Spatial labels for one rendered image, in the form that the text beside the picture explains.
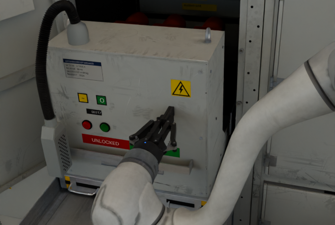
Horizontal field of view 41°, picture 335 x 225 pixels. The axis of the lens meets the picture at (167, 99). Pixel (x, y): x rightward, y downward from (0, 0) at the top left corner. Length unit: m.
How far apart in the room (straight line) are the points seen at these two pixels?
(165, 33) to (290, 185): 0.73
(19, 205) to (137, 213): 1.39
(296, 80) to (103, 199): 0.44
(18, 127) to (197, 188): 0.67
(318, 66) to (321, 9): 0.58
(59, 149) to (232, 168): 0.66
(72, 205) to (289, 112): 0.96
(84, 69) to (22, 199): 1.07
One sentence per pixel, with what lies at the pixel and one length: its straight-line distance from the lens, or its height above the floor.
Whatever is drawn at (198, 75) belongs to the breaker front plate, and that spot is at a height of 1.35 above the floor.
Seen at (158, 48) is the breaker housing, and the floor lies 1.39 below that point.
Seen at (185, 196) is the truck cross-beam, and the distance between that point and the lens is 1.43.
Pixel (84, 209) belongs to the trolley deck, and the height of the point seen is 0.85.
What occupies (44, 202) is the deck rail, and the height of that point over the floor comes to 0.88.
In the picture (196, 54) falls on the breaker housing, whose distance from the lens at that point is 1.21.
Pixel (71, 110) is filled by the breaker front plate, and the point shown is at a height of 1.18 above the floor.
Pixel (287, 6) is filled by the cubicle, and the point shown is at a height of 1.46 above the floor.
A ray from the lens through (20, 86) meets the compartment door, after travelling 1.62.
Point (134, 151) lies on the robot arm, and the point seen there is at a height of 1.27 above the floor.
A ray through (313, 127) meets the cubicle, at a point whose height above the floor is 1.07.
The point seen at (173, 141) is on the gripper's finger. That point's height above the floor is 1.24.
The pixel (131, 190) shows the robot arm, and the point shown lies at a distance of 0.94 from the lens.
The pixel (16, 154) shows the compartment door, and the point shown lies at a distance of 1.71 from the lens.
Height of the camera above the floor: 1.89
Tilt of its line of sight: 30 degrees down
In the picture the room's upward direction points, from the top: 3 degrees counter-clockwise
